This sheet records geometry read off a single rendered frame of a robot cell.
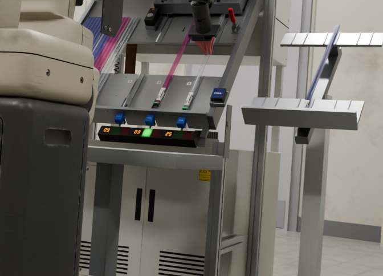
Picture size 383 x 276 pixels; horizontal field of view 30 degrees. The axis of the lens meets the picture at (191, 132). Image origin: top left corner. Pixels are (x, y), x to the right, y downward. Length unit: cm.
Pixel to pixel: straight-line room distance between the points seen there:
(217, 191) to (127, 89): 49
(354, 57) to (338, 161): 81
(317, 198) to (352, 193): 333
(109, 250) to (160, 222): 64
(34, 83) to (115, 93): 118
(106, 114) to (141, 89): 15
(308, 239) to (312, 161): 25
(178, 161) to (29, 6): 52
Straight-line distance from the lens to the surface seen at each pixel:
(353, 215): 564
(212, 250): 228
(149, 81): 247
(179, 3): 271
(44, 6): 176
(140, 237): 270
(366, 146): 560
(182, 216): 263
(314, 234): 231
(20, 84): 130
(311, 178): 231
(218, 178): 226
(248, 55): 292
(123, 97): 245
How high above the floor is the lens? 62
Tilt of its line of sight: 1 degrees up
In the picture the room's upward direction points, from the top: 4 degrees clockwise
